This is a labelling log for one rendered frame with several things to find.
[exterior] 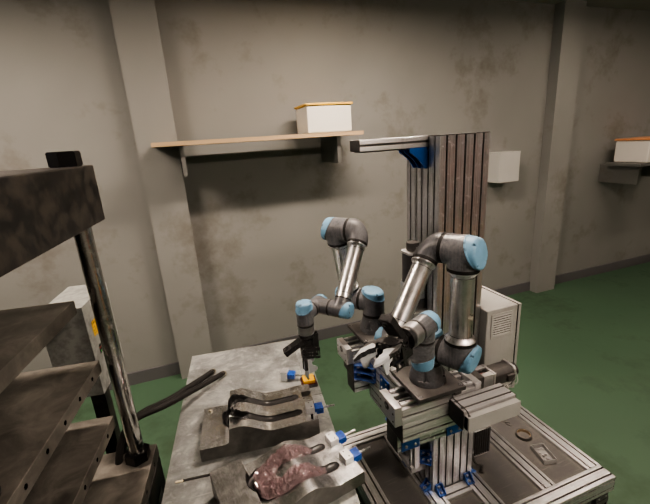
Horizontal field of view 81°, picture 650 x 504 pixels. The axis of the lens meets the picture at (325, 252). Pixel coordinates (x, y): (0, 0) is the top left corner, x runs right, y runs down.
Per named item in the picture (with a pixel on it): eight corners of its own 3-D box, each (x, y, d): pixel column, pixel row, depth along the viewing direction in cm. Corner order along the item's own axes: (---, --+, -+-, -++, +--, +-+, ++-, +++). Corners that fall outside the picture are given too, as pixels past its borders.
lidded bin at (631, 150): (638, 159, 488) (641, 136, 480) (675, 160, 451) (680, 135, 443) (611, 162, 473) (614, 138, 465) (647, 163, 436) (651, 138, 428)
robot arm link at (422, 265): (417, 223, 147) (366, 341, 135) (443, 226, 139) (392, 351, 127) (428, 237, 155) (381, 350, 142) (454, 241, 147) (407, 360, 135)
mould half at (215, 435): (309, 398, 191) (307, 375, 187) (320, 436, 166) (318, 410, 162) (206, 419, 181) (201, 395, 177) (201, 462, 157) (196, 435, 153)
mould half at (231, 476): (329, 439, 164) (328, 418, 161) (365, 482, 142) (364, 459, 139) (213, 496, 141) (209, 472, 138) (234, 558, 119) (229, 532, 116)
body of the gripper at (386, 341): (397, 373, 108) (419, 355, 116) (393, 345, 106) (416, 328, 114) (375, 367, 113) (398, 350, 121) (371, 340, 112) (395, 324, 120)
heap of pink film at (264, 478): (308, 444, 154) (306, 428, 152) (330, 475, 139) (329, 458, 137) (246, 474, 142) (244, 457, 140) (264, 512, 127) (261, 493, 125)
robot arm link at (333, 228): (360, 314, 204) (343, 224, 178) (335, 310, 212) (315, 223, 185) (368, 301, 213) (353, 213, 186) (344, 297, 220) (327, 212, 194)
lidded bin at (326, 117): (338, 132, 343) (337, 105, 337) (354, 131, 313) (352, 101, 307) (296, 135, 331) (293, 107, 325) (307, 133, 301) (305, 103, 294)
